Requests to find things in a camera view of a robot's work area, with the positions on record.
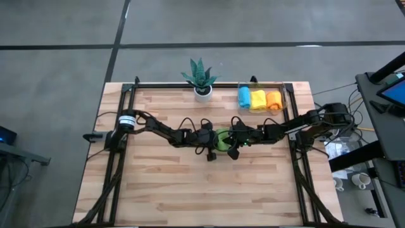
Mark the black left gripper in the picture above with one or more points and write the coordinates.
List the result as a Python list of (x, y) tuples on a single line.
[(204, 137)]

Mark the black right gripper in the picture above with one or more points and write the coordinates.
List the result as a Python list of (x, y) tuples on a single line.
[(245, 134)]

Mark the green microfiber towel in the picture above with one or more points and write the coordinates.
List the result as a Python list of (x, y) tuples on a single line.
[(221, 139)]

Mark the clear plastic basket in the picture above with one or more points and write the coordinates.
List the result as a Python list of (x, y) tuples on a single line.
[(242, 111)]

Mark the yellow microfiber towel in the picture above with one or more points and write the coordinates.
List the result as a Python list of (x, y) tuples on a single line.
[(258, 100)]

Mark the blue microfiber towel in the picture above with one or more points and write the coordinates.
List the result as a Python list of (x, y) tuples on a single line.
[(244, 97)]

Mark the orange microfiber towel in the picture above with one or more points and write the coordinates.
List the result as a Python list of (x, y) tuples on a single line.
[(274, 100)]

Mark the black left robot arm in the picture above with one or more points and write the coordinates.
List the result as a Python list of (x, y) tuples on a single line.
[(155, 128)]

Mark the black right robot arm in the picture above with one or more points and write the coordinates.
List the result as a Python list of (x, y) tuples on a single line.
[(303, 125)]

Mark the white round plant pot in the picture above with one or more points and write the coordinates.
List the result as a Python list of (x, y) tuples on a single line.
[(202, 96)]

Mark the green succulent plant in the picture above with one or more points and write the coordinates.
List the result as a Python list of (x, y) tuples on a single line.
[(200, 74)]

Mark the white mug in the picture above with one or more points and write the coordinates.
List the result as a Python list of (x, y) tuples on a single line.
[(360, 180), (338, 183)]

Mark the black workstation stand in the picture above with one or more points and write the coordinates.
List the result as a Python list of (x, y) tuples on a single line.
[(387, 139)]

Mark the black plug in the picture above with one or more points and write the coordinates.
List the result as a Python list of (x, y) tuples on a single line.
[(370, 211)]

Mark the blue screen monitor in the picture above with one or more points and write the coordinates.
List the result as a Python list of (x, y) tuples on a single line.
[(395, 93)]

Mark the grey side table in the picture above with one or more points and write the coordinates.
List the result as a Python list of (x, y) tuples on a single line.
[(22, 153)]

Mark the black device with blue light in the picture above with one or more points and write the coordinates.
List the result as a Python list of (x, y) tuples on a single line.
[(6, 136)]

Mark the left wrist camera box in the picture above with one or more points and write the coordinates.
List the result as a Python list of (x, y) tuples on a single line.
[(211, 156)]

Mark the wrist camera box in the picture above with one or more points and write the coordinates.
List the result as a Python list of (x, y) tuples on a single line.
[(211, 156), (233, 153)]

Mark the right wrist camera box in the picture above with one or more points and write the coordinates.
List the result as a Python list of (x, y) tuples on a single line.
[(233, 153)]

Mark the black metal table frame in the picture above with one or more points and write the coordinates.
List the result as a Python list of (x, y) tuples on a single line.
[(221, 85)]

